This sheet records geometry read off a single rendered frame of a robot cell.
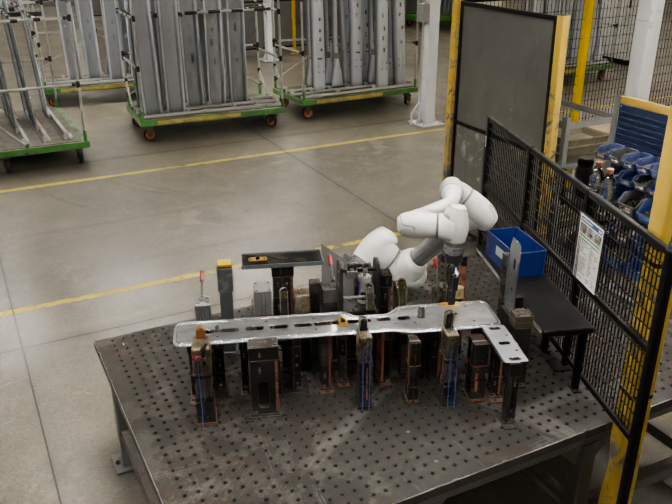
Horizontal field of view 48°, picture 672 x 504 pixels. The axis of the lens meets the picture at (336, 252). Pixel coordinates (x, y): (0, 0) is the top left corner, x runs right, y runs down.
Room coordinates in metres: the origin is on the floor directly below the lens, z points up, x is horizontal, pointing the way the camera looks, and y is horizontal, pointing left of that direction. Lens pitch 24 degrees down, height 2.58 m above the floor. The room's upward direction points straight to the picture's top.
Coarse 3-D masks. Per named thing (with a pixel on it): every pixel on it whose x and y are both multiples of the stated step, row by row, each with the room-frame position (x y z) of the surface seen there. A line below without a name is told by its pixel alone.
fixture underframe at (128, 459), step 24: (120, 432) 3.06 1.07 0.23; (648, 432) 3.13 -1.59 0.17; (120, 456) 3.14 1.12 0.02; (552, 456) 2.43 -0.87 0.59; (576, 456) 2.53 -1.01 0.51; (144, 480) 2.71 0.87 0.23; (480, 480) 2.27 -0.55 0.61; (552, 480) 2.71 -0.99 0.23; (576, 480) 2.53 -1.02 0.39; (648, 480) 2.74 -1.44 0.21
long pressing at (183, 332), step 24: (336, 312) 2.88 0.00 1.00; (408, 312) 2.89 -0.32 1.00; (432, 312) 2.89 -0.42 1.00; (456, 312) 2.89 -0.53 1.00; (480, 312) 2.89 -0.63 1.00; (192, 336) 2.69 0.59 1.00; (216, 336) 2.69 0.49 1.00; (240, 336) 2.69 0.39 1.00; (264, 336) 2.69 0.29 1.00; (288, 336) 2.69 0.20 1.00; (312, 336) 2.70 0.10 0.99
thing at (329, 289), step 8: (328, 288) 2.97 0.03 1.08; (336, 288) 2.98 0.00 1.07; (320, 296) 3.03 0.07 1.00; (328, 296) 2.96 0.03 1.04; (336, 296) 2.96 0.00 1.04; (320, 304) 3.03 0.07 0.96; (328, 304) 2.96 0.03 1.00; (336, 304) 2.96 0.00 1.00; (336, 336) 2.97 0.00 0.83; (336, 344) 2.97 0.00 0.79; (336, 352) 2.97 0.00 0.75; (336, 360) 2.96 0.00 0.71
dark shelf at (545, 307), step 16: (496, 272) 3.24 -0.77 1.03; (528, 288) 3.06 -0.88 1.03; (544, 288) 3.06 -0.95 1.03; (528, 304) 2.91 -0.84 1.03; (544, 304) 2.91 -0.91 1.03; (560, 304) 2.91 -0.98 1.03; (544, 320) 2.77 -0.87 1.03; (560, 320) 2.77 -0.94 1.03; (576, 320) 2.77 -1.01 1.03; (544, 336) 2.67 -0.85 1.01
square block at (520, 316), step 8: (512, 312) 2.79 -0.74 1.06; (520, 312) 2.78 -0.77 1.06; (528, 312) 2.78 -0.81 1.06; (512, 320) 2.78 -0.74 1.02; (520, 320) 2.74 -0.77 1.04; (528, 320) 2.75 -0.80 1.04; (512, 328) 2.78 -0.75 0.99; (520, 328) 2.74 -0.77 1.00; (528, 328) 2.75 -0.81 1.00; (512, 336) 2.77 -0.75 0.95; (520, 336) 2.75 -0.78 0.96; (528, 336) 2.75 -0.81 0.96; (520, 344) 2.75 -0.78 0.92; (528, 344) 2.75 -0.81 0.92; (528, 352) 2.75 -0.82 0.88; (504, 376) 2.81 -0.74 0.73; (520, 384) 2.76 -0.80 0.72
